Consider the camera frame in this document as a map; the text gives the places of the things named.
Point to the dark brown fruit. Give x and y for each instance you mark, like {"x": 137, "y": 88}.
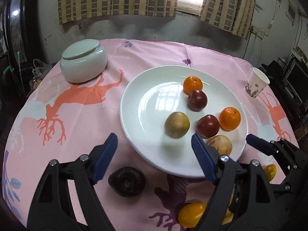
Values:
{"x": 127, "y": 182}

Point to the white plastic bag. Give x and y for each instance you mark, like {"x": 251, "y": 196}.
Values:
{"x": 40, "y": 69}

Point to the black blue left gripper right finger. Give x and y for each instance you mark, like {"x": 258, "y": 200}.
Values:
{"x": 253, "y": 203}

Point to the dark red plum far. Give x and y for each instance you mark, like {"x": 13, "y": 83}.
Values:
{"x": 197, "y": 100}

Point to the large striped pepino melon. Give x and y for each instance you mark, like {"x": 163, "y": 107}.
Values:
{"x": 228, "y": 215}

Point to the white ceramic lidded jar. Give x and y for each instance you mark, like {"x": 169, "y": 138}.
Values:
{"x": 83, "y": 61}

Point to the orange mandarin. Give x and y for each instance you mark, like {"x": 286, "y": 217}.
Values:
{"x": 229, "y": 118}
{"x": 192, "y": 83}

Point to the large yellow tomato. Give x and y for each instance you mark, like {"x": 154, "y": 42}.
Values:
{"x": 190, "y": 214}

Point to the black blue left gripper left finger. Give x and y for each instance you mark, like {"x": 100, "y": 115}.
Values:
{"x": 65, "y": 198}

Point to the orange mandarin right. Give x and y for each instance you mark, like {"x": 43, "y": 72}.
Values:
{"x": 229, "y": 118}

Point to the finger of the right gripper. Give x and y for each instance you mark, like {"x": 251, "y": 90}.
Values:
{"x": 262, "y": 144}

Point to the dark red plum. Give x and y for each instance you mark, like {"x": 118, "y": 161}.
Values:
{"x": 208, "y": 126}
{"x": 197, "y": 100}

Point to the dark red plum near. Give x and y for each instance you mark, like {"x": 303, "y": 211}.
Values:
{"x": 208, "y": 126}

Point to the right checkered curtain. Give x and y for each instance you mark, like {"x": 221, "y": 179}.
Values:
{"x": 233, "y": 16}

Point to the striped cream pepino melon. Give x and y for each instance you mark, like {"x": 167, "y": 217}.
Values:
{"x": 221, "y": 143}

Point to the white floral paper cup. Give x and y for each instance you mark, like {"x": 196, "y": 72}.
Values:
{"x": 256, "y": 83}

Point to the orange mandarin far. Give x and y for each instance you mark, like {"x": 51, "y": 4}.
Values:
{"x": 192, "y": 83}

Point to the white oval plate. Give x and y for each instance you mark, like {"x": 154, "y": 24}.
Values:
{"x": 159, "y": 124}

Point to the small yellow tomato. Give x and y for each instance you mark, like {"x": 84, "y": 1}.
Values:
{"x": 270, "y": 171}

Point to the black computer monitor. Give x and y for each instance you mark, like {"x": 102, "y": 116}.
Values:
{"x": 296, "y": 78}

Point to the green-brown round fruit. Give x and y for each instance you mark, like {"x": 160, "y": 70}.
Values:
{"x": 177, "y": 125}

